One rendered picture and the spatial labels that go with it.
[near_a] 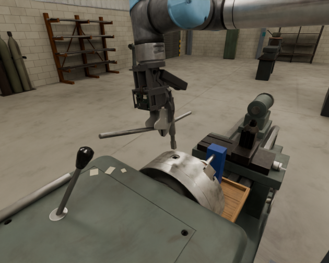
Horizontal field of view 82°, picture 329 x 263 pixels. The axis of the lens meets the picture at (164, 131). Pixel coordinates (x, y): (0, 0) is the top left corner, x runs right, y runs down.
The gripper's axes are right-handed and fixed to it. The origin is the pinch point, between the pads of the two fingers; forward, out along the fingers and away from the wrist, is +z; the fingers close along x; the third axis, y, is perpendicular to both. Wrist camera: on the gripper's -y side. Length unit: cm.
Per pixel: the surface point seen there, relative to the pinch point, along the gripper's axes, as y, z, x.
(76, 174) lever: 27.3, 0.0, 1.2
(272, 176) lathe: -61, 43, 15
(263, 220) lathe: -67, 82, 12
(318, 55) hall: -1407, 41, -167
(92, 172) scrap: 20.3, 7.7, -9.8
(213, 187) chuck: -6.6, 18.4, 12.9
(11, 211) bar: 39.3, 6.8, -8.4
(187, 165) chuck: -3.4, 11.8, 5.3
